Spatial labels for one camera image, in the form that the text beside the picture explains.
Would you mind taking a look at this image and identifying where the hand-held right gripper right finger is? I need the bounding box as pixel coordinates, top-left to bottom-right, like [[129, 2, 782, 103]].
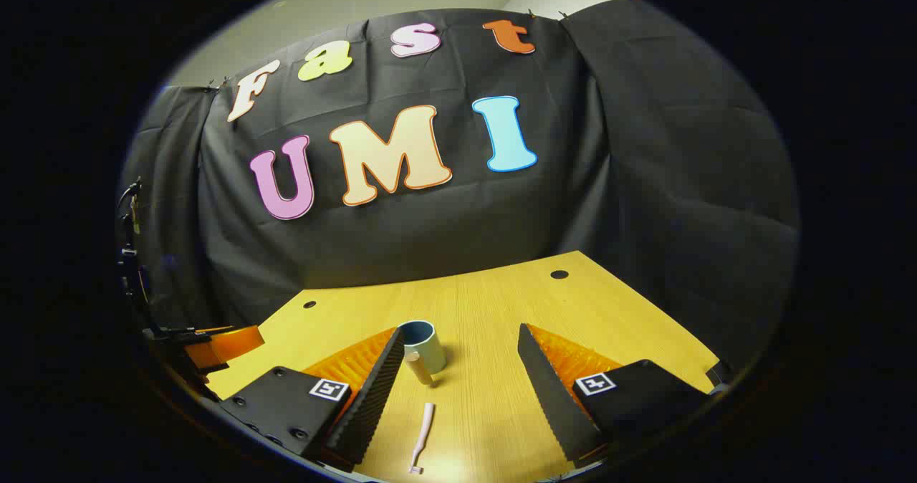
[[517, 322, 719, 469]]

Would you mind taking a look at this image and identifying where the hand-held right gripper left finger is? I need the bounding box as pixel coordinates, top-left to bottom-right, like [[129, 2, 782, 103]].
[[219, 325, 407, 469]]

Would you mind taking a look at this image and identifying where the pink toothbrush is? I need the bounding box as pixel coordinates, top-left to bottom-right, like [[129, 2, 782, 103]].
[[408, 402, 436, 475]]

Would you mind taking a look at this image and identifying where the pale green cup wooden handle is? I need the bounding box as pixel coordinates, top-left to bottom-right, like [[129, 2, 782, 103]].
[[398, 320, 448, 387]]

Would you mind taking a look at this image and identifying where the yellow wooden desktop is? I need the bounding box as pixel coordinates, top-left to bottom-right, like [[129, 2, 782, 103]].
[[204, 251, 721, 483]]

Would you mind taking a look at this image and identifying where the black backdrop cloth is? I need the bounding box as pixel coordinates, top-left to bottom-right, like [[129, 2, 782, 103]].
[[118, 0, 800, 369]]

